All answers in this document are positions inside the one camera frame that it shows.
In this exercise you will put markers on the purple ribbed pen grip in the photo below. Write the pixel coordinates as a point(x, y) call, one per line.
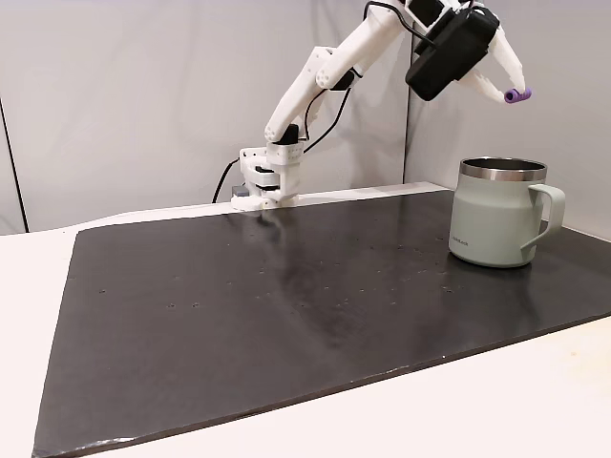
point(518, 96)

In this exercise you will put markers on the pale green steel mug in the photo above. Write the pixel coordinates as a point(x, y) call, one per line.
point(487, 219)

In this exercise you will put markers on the black table mat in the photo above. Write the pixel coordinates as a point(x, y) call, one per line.
point(238, 310)

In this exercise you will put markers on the black camera box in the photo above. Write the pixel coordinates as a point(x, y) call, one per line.
point(448, 57)

